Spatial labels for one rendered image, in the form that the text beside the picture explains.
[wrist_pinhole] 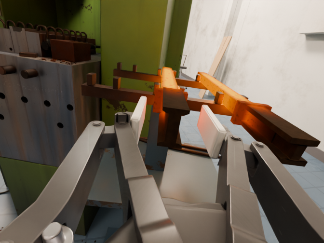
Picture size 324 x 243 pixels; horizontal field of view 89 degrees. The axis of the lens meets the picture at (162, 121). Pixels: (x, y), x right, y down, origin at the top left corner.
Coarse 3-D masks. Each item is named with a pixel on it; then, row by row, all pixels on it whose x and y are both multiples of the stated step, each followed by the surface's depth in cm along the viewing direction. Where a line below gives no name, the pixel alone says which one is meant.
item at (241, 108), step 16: (208, 80) 42; (224, 96) 31; (240, 96) 29; (240, 112) 24; (256, 112) 21; (272, 112) 21; (256, 128) 21; (272, 128) 18; (288, 128) 17; (272, 144) 18; (288, 144) 16; (304, 144) 15; (288, 160) 16; (304, 160) 16
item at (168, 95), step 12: (168, 72) 43; (168, 84) 30; (156, 96) 23; (168, 96) 19; (180, 96) 19; (156, 108) 24; (168, 108) 15; (180, 108) 16; (168, 120) 16; (180, 120) 16; (168, 132) 16; (168, 144) 17; (180, 144) 17
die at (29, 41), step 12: (0, 36) 58; (12, 36) 57; (24, 36) 57; (36, 36) 56; (60, 36) 66; (72, 36) 79; (84, 36) 91; (0, 48) 59; (12, 48) 59; (24, 48) 58; (36, 48) 58
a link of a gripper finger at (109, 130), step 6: (132, 114) 16; (108, 126) 14; (108, 132) 13; (114, 132) 13; (102, 138) 13; (108, 138) 13; (114, 138) 13; (102, 144) 13; (108, 144) 13; (114, 144) 13
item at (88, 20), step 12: (60, 0) 93; (72, 0) 93; (84, 0) 92; (96, 0) 92; (60, 12) 96; (72, 12) 95; (84, 12) 94; (96, 12) 94; (60, 24) 98; (72, 24) 98; (84, 24) 97; (96, 24) 96; (96, 36) 99; (96, 48) 102
